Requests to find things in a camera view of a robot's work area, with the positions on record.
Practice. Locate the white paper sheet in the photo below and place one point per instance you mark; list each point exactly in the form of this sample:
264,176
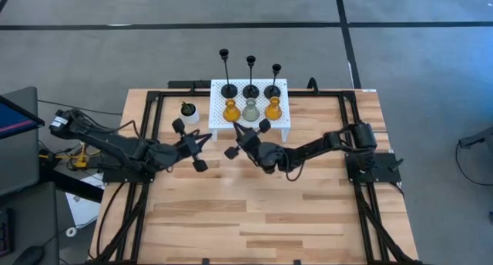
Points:
82,211

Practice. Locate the black metal table frame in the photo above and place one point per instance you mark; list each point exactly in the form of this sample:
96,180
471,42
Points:
327,93

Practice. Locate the clear glass candle holder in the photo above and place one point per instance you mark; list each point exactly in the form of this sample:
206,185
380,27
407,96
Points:
250,113

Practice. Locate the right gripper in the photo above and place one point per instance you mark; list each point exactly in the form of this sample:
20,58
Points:
252,143

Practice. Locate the short black candlestick holder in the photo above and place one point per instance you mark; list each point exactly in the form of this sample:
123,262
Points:
272,91

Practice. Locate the tall black candlestick holder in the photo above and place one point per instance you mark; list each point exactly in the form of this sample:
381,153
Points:
229,91

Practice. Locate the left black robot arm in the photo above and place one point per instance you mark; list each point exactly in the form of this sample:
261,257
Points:
115,145

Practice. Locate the gray stand leg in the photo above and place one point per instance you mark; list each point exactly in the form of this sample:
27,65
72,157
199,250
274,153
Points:
481,136

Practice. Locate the blue screen monitor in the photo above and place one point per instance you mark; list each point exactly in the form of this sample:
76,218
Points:
15,116

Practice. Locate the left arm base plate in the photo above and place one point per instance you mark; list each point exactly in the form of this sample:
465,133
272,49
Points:
115,176

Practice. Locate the medium black candlestick holder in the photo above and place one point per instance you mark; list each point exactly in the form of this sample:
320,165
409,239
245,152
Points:
250,91

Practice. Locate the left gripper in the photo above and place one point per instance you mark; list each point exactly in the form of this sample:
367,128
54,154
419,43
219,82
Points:
188,146

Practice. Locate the black keyboard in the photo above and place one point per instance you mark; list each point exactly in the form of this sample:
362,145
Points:
4,234

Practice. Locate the white perforated metal shelf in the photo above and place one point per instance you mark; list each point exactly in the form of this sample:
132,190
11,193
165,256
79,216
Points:
269,124

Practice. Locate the gray desk top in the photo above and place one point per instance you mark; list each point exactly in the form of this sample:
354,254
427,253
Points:
23,219

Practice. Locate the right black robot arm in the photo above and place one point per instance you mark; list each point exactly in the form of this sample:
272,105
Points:
316,145

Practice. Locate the yellow clamp tool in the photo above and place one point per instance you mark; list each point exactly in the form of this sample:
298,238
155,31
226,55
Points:
81,160

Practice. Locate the white label sticker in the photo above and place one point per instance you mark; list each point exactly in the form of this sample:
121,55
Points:
369,90

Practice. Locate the amber glass candle holder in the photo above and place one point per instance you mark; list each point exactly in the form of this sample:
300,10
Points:
273,113
231,113

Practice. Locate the small plant in white pot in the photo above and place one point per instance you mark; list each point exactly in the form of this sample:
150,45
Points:
189,116

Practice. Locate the black computer mouse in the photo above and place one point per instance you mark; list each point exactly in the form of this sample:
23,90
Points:
29,256

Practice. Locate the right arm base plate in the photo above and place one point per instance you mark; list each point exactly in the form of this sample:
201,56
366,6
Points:
387,172

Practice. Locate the black desk leg bar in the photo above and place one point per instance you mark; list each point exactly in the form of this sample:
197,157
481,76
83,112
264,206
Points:
73,186

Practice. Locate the white tape roll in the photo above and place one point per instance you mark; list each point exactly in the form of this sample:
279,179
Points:
66,231

